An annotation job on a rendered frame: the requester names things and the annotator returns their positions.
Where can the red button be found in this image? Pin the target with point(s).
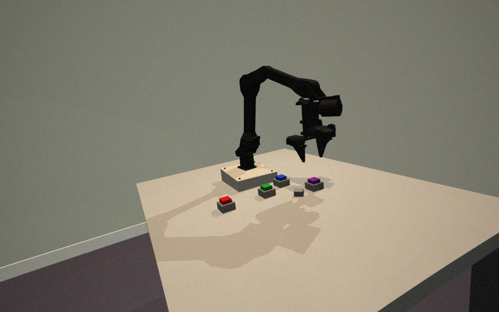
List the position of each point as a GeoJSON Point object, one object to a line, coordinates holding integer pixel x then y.
{"type": "Point", "coordinates": [226, 204]}

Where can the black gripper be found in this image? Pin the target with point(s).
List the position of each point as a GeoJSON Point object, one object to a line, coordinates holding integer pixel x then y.
{"type": "Point", "coordinates": [298, 141]}

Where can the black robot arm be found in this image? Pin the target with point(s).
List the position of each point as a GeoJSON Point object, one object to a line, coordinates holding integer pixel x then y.
{"type": "Point", "coordinates": [306, 88]}

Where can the green button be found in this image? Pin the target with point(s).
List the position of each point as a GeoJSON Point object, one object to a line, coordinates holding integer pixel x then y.
{"type": "Point", "coordinates": [266, 191]}

